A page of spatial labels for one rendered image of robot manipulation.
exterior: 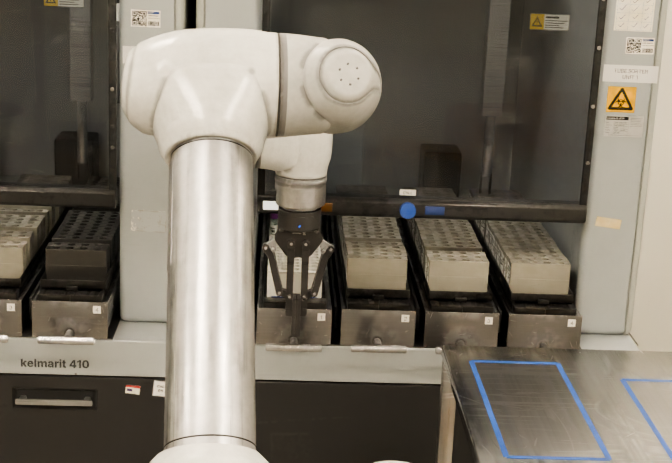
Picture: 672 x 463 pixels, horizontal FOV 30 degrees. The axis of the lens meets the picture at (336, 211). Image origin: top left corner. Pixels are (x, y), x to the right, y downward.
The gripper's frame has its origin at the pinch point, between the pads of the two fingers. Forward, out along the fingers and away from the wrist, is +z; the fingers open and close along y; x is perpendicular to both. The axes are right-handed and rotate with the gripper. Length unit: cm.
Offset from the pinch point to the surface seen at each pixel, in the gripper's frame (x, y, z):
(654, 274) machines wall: -122, -103, 30
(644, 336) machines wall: -122, -102, 48
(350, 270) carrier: -9.6, -10.0, -5.6
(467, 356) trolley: 22.4, -27.6, -2.0
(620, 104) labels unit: -11, -58, -38
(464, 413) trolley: 45, -24, -2
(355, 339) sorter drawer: -2.1, -11.0, 5.1
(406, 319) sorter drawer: -2.1, -20.1, 1.0
